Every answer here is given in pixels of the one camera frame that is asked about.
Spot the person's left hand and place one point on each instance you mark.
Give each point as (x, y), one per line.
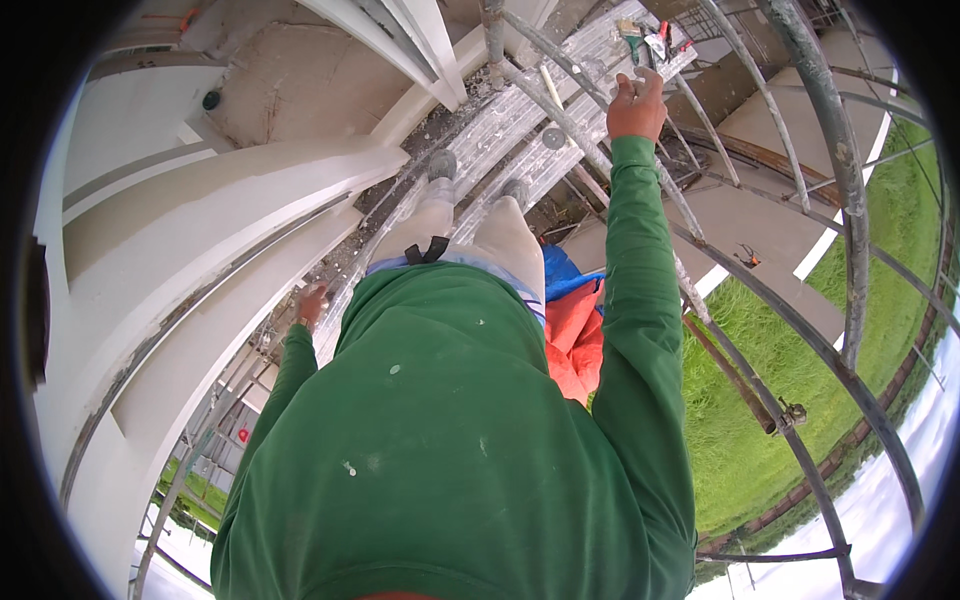
(310, 304)

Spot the person's right hand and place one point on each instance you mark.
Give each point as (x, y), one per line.
(636, 112)

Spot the person's left fingers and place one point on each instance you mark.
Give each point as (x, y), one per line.
(320, 294)

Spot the person's right fingers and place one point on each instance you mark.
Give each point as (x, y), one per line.
(637, 81)

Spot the paint brush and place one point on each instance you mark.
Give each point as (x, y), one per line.
(634, 43)

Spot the metal scraper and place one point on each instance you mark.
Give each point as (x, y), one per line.
(655, 46)

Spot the white stick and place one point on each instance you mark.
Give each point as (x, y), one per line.
(551, 88)

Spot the grey round disc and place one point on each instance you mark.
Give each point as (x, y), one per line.
(553, 137)

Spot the thin grey scaffold pipe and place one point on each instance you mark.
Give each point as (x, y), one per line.
(757, 82)

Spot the short metal scaffold plank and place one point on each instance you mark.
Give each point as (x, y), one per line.
(540, 169)

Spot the long metal scaffold plank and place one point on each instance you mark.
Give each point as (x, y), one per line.
(510, 120)

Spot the person's legs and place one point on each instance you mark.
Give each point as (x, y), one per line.
(510, 240)

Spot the person's body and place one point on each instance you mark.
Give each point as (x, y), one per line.
(450, 450)

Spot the blue tarp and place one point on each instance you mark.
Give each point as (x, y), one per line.
(562, 274)

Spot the paint stained diagonal pipe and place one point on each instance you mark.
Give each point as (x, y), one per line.
(690, 289)

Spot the orange tarp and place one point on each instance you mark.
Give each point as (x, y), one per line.
(574, 337)

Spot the rusty brown pipe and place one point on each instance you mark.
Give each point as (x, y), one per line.
(731, 375)

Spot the long curved scaffold pipe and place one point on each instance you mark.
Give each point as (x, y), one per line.
(825, 352)

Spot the metal pipe clamp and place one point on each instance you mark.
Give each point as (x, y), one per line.
(792, 413)

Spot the grey scaffold brace pipe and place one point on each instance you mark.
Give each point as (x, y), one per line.
(806, 469)

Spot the short upright scaffold post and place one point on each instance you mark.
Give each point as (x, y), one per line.
(493, 37)

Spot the grey scaffold frame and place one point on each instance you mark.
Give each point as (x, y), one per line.
(187, 465)

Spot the thick grey scaffold post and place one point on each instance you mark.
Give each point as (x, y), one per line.
(844, 150)

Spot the black round wall fixture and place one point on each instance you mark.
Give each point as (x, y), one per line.
(211, 100)

